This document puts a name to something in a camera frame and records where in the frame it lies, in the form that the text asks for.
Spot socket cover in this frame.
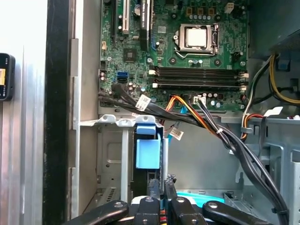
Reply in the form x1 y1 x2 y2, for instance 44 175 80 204
178 23 220 56

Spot black graphics card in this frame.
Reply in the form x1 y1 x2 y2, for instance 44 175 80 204
138 0 153 52

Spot hard disk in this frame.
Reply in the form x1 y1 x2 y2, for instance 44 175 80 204
132 114 165 203

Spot orange motherboard wire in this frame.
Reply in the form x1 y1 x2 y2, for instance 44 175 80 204
165 95 220 135

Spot grey disk bay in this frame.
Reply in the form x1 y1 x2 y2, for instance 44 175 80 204
78 114 169 225

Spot locking lever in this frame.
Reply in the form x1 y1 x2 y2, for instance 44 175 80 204
175 48 218 58

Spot black RAM slot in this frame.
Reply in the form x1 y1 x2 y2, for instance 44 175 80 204
151 78 248 91
149 66 248 78

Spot multicoloured power wire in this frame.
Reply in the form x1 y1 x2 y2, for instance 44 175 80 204
240 60 276 142

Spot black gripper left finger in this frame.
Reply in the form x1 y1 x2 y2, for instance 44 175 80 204
67 178 161 225

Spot grey optical drive cage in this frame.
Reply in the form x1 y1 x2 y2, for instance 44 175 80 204
220 105 300 225

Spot silver CPU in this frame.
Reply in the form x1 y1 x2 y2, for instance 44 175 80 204
186 26 209 47

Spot white expansion slot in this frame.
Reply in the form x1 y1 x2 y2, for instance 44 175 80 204
121 0 131 35

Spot black expansion slot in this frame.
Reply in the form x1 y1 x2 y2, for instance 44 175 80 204
110 0 118 42

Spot yellow power wire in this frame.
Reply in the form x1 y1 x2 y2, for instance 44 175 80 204
269 53 300 104

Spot light blue data wire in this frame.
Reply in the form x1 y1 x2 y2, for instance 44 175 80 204
177 190 225 208

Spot CPU socket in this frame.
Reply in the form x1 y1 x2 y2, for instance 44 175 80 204
173 22 220 58

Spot green motherboard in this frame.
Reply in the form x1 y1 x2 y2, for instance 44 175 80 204
98 0 249 113

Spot small black screen device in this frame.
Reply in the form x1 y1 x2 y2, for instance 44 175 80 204
0 52 16 102

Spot black wire bundle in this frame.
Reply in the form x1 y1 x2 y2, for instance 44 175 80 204
97 83 290 225

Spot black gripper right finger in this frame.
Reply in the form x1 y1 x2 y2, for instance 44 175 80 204
164 174 265 225

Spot black open PC case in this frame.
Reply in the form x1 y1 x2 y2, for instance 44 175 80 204
43 0 300 225

